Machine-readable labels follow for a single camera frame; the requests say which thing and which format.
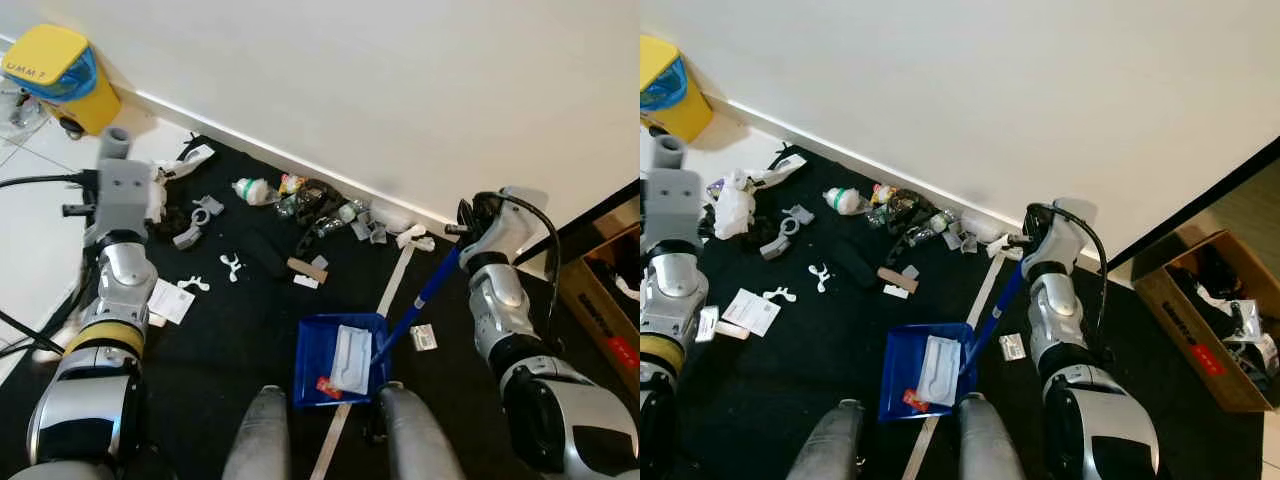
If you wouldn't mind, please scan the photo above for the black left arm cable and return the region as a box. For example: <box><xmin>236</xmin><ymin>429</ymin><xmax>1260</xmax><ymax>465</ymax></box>
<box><xmin>0</xmin><ymin>170</ymin><xmax>101</xmax><ymax>361</ymax></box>

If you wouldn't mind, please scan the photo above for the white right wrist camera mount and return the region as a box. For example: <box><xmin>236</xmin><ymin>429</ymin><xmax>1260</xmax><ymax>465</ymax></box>
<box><xmin>1040</xmin><ymin>200</ymin><xmax>1091</xmax><ymax>271</ymax></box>
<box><xmin>480</xmin><ymin>188</ymin><xmax>541</xmax><ymax>263</ymax></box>

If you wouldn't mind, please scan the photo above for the crumpled white plastic bag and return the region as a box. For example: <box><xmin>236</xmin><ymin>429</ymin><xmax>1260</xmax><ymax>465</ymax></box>
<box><xmin>712</xmin><ymin>168</ymin><xmax>758</xmax><ymax>241</ymax></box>
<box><xmin>148</xmin><ymin>165</ymin><xmax>169</xmax><ymax>226</ymax></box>

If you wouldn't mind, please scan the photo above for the open cardboard box red label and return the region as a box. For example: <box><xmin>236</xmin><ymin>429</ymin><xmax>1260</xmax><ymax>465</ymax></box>
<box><xmin>1133</xmin><ymin>230</ymin><xmax>1280</xmax><ymax>413</ymax></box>
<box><xmin>555</xmin><ymin>228</ymin><xmax>641</xmax><ymax>401</ymax></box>

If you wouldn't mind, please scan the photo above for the white printed paper card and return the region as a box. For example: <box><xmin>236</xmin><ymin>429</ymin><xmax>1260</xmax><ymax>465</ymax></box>
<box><xmin>148</xmin><ymin>278</ymin><xmax>196</xmax><ymax>326</ymax></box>
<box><xmin>722</xmin><ymin>288</ymin><xmax>781</xmax><ymax>338</ymax></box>

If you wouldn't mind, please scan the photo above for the white flat packet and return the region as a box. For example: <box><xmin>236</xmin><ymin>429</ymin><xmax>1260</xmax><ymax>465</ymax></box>
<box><xmin>330</xmin><ymin>325</ymin><xmax>376</xmax><ymax>394</ymax></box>
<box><xmin>918</xmin><ymin>335</ymin><xmax>966</xmax><ymax>408</ymax></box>

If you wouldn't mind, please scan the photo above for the black shiny plastic bag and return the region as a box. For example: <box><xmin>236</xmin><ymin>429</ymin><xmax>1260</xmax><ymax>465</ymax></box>
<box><xmin>285</xmin><ymin>180</ymin><xmax>346</xmax><ymax>256</ymax></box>
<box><xmin>878</xmin><ymin>188</ymin><xmax>936</xmax><ymax>236</ymax></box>

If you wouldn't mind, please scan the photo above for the grey left robot leg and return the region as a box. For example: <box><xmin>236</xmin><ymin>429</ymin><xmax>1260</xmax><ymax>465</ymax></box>
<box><xmin>220</xmin><ymin>385</ymin><xmax>291</xmax><ymax>480</ymax></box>
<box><xmin>785</xmin><ymin>398</ymin><xmax>866</xmax><ymax>480</ymax></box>

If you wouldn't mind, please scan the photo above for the grey plastic clamp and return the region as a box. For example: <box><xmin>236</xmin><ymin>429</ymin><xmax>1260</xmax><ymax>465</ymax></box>
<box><xmin>172</xmin><ymin>195</ymin><xmax>226</xmax><ymax>251</ymax></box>
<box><xmin>758</xmin><ymin>205</ymin><xmax>816</xmax><ymax>261</ymax></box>

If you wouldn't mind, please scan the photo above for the grey right robot leg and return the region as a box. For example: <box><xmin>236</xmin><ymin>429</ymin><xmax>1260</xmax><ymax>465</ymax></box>
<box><xmin>955</xmin><ymin>392</ymin><xmax>1031</xmax><ymax>480</ymax></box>
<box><xmin>375</xmin><ymin>380</ymin><xmax>466</xmax><ymax>480</ymax></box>

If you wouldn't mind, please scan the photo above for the yellow bin blue lid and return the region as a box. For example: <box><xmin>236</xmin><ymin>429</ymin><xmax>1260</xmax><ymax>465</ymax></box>
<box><xmin>0</xmin><ymin>24</ymin><xmax>123</xmax><ymax>139</ymax></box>
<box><xmin>640</xmin><ymin>35</ymin><xmax>714</xmax><ymax>144</ymax></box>

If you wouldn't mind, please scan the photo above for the clear plastic wrapper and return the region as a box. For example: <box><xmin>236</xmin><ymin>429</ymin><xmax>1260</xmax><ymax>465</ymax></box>
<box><xmin>0</xmin><ymin>85</ymin><xmax>46</xmax><ymax>131</ymax></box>

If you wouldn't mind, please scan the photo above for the long white strip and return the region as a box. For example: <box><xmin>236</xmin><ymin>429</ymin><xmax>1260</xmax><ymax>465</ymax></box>
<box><xmin>900</xmin><ymin>255</ymin><xmax>1004</xmax><ymax>480</ymax></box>
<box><xmin>308</xmin><ymin>243</ymin><xmax>416</xmax><ymax>480</ymax></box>

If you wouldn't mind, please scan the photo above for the black floor mat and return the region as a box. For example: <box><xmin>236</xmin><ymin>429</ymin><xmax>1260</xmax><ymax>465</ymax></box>
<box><xmin>0</xmin><ymin>133</ymin><xmax>601</xmax><ymax>480</ymax></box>
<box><xmin>640</xmin><ymin>143</ymin><xmax>1266</xmax><ymax>480</ymax></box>

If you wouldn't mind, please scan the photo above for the white bottle green cap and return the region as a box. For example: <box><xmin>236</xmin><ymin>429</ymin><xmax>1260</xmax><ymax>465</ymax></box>
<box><xmin>823</xmin><ymin>187</ymin><xmax>869</xmax><ymax>216</ymax></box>
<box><xmin>232</xmin><ymin>177</ymin><xmax>279</xmax><ymax>206</ymax></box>

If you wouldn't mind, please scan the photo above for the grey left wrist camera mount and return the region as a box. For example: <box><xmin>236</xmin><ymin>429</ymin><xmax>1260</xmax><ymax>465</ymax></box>
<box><xmin>640</xmin><ymin>168</ymin><xmax>704</xmax><ymax>251</ymax></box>
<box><xmin>95</xmin><ymin>158</ymin><xmax>154</xmax><ymax>243</ymax></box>

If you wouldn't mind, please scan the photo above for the grey robot leg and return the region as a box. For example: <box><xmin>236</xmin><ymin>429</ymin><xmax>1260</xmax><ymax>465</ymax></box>
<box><xmin>375</xmin><ymin>380</ymin><xmax>466</xmax><ymax>480</ymax></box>
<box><xmin>220</xmin><ymin>385</ymin><xmax>291</xmax><ymax>480</ymax></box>
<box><xmin>955</xmin><ymin>392</ymin><xmax>1031</xmax><ymax>480</ymax></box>
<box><xmin>785</xmin><ymin>398</ymin><xmax>866</xmax><ymax>480</ymax></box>

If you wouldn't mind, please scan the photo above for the crushed clear plastic bottle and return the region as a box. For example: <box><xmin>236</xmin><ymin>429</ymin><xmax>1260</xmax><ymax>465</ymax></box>
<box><xmin>318</xmin><ymin>200</ymin><xmax>363</xmax><ymax>239</ymax></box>
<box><xmin>905</xmin><ymin>210</ymin><xmax>953</xmax><ymax>246</ymax></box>

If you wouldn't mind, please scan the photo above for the blue dustpan long handle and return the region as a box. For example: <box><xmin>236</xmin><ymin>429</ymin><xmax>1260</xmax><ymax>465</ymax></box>
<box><xmin>878</xmin><ymin>260</ymin><xmax>1025</xmax><ymax>423</ymax></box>
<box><xmin>293</xmin><ymin>246</ymin><xmax>463</xmax><ymax>409</ymax></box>

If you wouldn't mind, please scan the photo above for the black door frame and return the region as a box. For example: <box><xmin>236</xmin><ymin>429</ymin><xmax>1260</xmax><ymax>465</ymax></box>
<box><xmin>520</xmin><ymin>178</ymin><xmax>641</xmax><ymax>276</ymax></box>
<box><xmin>1100</xmin><ymin>135</ymin><xmax>1280</xmax><ymax>271</ymax></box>

